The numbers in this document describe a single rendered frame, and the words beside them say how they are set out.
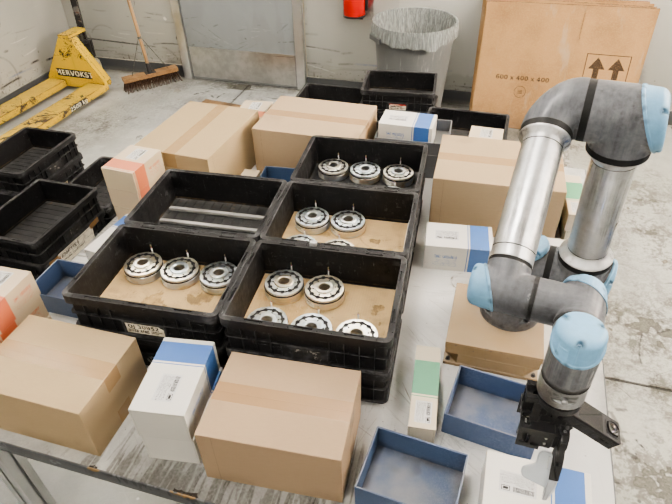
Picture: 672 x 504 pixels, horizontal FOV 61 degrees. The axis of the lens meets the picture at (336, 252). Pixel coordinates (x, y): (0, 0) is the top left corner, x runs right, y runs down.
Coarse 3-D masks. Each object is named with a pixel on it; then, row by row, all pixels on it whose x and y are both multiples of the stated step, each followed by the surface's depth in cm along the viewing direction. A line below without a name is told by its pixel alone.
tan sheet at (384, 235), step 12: (288, 228) 171; (372, 228) 170; (384, 228) 170; (396, 228) 169; (324, 240) 166; (348, 240) 165; (360, 240) 165; (372, 240) 165; (384, 240) 165; (396, 240) 165
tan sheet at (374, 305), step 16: (352, 288) 149; (368, 288) 149; (256, 304) 145; (272, 304) 145; (288, 304) 145; (304, 304) 145; (352, 304) 145; (368, 304) 144; (384, 304) 144; (288, 320) 141; (336, 320) 140; (368, 320) 140; (384, 320) 140; (384, 336) 136
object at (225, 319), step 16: (368, 256) 144; (384, 256) 144; (400, 256) 143; (240, 272) 140; (400, 272) 139; (400, 288) 134; (224, 304) 131; (224, 320) 128; (240, 320) 127; (256, 320) 127; (304, 336) 125; (320, 336) 124; (336, 336) 123; (352, 336) 123; (368, 336) 123
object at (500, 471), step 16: (496, 464) 114; (512, 464) 114; (480, 480) 120; (496, 480) 111; (512, 480) 111; (528, 480) 111; (560, 480) 111; (576, 480) 111; (480, 496) 114; (496, 496) 109; (512, 496) 109; (528, 496) 108; (560, 496) 108; (576, 496) 108
